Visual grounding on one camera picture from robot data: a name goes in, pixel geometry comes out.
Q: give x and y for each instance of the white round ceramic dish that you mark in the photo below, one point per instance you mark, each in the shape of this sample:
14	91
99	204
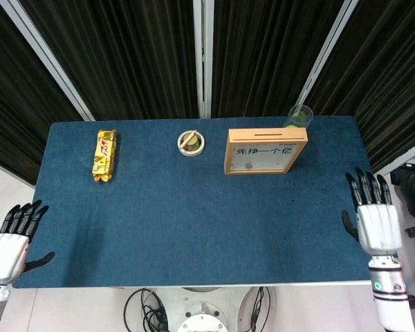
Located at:
200	147

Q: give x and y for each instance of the blue table cloth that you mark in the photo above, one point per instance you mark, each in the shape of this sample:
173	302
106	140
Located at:
176	224

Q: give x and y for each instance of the small silver coin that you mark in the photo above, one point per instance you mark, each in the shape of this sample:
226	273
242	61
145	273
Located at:
249	166

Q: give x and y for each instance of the black equipment on floor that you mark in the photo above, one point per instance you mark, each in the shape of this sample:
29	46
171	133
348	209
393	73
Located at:
413	190

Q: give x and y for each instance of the wooden frame coin box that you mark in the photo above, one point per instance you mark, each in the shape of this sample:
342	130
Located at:
266	135

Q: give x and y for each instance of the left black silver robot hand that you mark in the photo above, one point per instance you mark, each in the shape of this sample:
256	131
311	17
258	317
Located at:
5	256

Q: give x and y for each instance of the green floral small jar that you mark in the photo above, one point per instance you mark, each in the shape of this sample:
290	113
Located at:
193	142

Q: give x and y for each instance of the clear cup with green contents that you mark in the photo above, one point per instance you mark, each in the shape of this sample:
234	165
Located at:
300	117

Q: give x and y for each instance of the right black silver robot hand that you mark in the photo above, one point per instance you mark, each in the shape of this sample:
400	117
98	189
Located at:
378	228

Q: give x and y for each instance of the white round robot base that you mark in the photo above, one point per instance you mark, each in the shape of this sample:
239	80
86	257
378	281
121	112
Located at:
202	320

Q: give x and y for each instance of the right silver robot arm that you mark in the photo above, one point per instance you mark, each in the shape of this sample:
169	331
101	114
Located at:
390	297

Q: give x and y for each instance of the white partition post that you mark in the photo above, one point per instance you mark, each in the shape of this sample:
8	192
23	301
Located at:
46	58
203	58
326	48
401	160

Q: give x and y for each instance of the black pleated curtain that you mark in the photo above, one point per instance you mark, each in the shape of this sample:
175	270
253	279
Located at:
17	114
266	55
124	58
387	69

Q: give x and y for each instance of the yellow foil snack package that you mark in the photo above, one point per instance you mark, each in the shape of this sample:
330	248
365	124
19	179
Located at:
104	155

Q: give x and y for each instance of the beige stick with red tip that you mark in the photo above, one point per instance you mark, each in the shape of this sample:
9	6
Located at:
188	139

